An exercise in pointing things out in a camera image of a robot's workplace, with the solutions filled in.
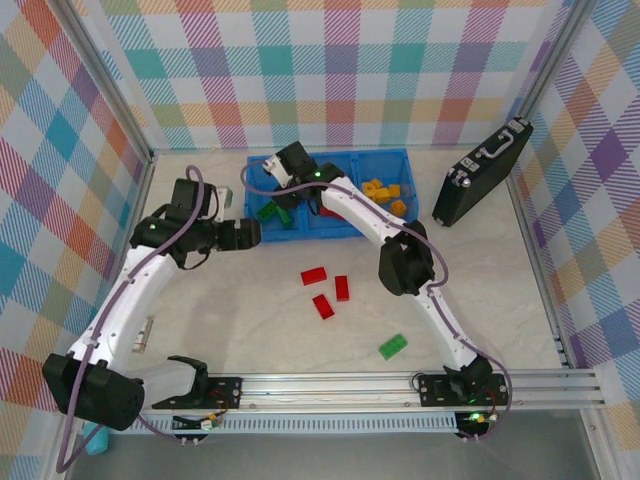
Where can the teal cylindrical marker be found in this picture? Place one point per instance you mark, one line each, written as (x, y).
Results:
(97, 440)

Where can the red lego brick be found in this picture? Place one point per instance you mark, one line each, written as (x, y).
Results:
(313, 276)
(323, 305)
(342, 288)
(330, 213)

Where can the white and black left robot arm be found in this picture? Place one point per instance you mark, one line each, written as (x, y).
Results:
(130, 300)

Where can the small pale ridged block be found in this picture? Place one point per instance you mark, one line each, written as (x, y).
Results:
(145, 335)

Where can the green lego brick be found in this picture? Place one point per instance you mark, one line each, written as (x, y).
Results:
(284, 218)
(393, 346)
(266, 212)

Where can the aluminium frame post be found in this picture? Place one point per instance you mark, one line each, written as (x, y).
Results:
(107, 80)
(556, 50)

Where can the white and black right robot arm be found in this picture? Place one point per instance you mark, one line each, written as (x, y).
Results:
(405, 260)

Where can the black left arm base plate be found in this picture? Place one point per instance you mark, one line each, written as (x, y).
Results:
(227, 392)

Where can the aluminium extrusion rail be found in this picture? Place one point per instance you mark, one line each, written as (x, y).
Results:
(325, 395)

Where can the round yellow lego piece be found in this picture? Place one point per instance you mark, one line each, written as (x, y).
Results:
(369, 187)

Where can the yellow lego brick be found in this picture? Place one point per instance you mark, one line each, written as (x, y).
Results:
(399, 206)
(383, 195)
(394, 190)

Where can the blue three-compartment plastic bin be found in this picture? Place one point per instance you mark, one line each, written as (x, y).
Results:
(295, 234)

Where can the aluminium side rail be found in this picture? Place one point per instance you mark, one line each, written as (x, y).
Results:
(537, 260)
(146, 175)

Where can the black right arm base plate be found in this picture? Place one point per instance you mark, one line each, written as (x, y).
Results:
(435, 392)

